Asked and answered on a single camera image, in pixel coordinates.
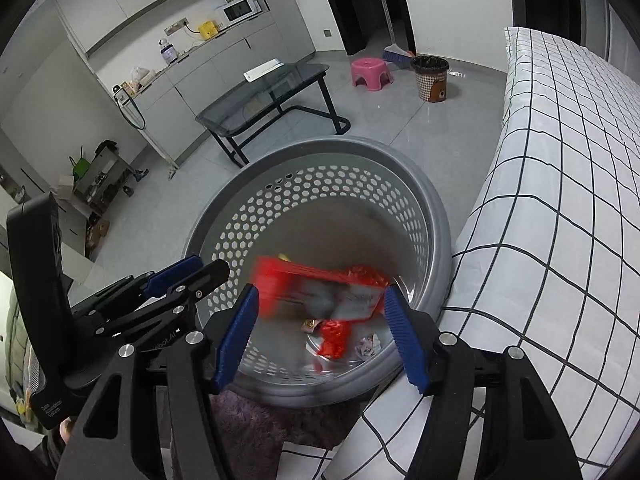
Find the red plastic bag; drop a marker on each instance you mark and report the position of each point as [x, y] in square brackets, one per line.
[336, 334]

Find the yellow box on counter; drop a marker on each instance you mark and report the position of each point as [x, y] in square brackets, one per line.
[208, 30]

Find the white flat box on table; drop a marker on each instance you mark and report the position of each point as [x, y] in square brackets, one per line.
[262, 70]

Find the purple fuzzy rug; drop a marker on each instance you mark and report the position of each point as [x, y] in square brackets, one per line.
[253, 435]

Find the white paper ball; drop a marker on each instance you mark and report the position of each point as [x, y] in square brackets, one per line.
[368, 347]

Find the brown wicker trash bin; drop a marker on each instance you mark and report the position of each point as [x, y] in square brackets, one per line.
[431, 77]

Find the clear bottle on counter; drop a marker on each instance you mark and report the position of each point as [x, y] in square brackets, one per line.
[168, 51]

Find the black white checkered tablecloth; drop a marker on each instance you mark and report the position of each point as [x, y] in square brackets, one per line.
[548, 260]

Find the pink plastic stool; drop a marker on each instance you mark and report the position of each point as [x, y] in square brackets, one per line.
[373, 73]

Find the black glass coffee table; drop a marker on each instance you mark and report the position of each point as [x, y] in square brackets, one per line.
[246, 111]

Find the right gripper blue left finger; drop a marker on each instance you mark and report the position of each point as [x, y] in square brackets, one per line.
[114, 435]

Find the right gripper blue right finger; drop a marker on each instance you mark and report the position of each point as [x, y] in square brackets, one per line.
[523, 435]

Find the grey perforated laundry basket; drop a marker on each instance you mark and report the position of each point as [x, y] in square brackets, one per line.
[332, 203]

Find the white microwave oven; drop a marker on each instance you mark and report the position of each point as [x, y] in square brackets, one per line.
[236, 11]

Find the red white toothpaste box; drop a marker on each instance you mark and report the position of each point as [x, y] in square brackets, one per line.
[291, 290]

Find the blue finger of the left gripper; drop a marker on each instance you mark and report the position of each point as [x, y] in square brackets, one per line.
[196, 287]
[160, 282]

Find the grey cabinet counter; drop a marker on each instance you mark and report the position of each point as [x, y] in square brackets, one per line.
[166, 107]

